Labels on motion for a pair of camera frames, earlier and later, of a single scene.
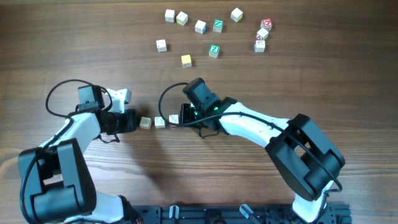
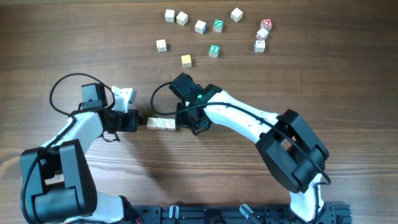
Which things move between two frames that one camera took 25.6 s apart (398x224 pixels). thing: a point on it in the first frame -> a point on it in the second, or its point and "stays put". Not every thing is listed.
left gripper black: x=130 y=117 stays put
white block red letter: x=145 y=123 -> x=151 y=123
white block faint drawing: x=159 y=122 stays put
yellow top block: x=186 y=60 stays put
